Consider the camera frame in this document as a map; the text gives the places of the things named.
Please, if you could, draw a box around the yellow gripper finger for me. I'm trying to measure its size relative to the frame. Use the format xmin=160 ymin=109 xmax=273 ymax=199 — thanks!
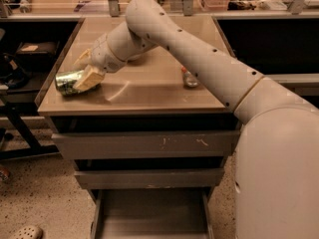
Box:
xmin=73 ymin=65 xmax=105 ymax=92
xmin=73 ymin=49 xmax=91 ymax=68

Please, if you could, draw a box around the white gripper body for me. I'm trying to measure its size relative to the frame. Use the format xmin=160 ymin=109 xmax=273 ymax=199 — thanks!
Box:
xmin=91 ymin=34 xmax=127 ymax=73

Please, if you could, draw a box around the green soda can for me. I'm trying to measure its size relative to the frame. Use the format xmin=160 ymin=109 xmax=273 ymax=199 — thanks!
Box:
xmin=54 ymin=69 xmax=101 ymax=97

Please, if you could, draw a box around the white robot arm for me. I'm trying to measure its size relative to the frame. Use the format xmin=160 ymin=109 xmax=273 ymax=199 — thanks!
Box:
xmin=74 ymin=0 xmax=319 ymax=239

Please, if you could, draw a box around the grey drawer cabinet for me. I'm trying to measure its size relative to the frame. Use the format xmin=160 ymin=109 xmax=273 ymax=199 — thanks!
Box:
xmin=34 ymin=14 xmax=259 ymax=239

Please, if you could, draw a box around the orange soda can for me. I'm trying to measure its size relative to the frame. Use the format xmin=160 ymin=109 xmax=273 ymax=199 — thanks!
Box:
xmin=181 ymin=67 xmax=199 ymax=88

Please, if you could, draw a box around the grey top drawer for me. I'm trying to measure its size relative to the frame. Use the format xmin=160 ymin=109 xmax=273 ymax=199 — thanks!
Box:
xmin=52 ymin=130 xmax=239 ymax=159

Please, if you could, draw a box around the grey drawer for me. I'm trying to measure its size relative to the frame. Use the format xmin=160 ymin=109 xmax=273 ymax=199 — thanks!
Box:
xmin=91 ymin=188 xmax=214 ymax=239
xmin=52 ymin=130 xmax=239 ymax=159
xmin=75 ymin=168 xmax=224 ymax=189

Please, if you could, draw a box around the grey middle drawer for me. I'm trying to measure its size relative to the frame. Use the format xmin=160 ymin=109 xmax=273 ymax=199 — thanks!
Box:
xmin=75 ymin=168 xmax=224 ymax=189

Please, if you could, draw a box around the grey bottom drawer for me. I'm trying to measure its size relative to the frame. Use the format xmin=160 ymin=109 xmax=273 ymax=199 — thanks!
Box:
xmin=91 ymin=188 xmax=214 ymax=239

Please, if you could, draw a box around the white bowl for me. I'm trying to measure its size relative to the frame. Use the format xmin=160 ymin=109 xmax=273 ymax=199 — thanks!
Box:
xmin=128 ymin=53 xmax=147 ymax=62

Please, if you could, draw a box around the black bag on shelf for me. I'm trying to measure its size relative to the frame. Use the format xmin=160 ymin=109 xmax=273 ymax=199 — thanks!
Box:
xmin=16 ymin=42 xmax=59 ymax=72

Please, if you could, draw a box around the white perforated clog shoe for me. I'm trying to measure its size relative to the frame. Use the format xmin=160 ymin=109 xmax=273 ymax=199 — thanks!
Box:
xmin=9 ymin=225 xmax=43 ymax=239

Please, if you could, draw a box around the black table leg frame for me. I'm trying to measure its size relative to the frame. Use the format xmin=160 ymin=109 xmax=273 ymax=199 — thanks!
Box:
xmin=0 ymin=102 xmax=59 ymax=160

